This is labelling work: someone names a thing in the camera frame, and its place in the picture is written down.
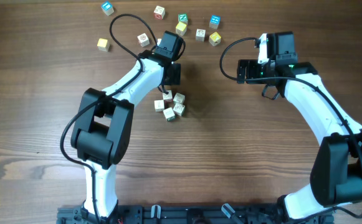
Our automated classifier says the white block green edge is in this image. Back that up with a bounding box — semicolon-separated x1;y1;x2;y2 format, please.
173;93;186;105
173;103;186;116

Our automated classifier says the red-framed picture block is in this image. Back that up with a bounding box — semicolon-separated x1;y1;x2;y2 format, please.
163;90;173;103

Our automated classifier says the plain white block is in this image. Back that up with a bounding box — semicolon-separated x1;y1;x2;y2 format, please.
154;100;165;112
163;107;176;121

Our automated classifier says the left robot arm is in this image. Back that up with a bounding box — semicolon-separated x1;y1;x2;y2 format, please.
70;31;186;223

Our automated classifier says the yellow block centre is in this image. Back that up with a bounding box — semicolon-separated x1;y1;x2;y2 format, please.
176;22;187;36

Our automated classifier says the yellow block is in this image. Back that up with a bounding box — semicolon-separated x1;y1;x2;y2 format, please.
97;39;110;52
176;22;187;36
209;32;222;47

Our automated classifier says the white block red picture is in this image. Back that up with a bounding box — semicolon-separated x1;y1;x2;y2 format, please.
137;33;150;47

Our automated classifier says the green letter N block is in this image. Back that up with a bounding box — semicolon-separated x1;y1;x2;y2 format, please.
178;13;188;24

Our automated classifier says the red-edged block top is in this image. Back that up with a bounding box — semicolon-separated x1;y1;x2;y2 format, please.
153;6;165;20

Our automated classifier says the yellow block right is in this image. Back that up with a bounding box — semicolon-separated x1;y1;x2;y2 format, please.
209;32;222;47

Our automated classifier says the blue block top right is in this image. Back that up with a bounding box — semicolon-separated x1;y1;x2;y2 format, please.
209;15;221;29

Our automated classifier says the yellow block left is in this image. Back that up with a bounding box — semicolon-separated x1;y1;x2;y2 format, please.
97;39;110;52

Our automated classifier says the blue letter block far left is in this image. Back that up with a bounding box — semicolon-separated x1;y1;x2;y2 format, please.
101;2;114;16

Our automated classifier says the left camera cable black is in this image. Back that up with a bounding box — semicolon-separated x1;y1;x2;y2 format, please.
59;13;158;224

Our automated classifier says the camera cable black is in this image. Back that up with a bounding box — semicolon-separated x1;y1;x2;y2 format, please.
59;13;158;224
219;37;362;219

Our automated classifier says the right camera cable black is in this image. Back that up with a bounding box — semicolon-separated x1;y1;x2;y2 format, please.
219;37;362;219

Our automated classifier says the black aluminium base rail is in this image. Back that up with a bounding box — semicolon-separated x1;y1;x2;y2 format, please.
56;203;335;224

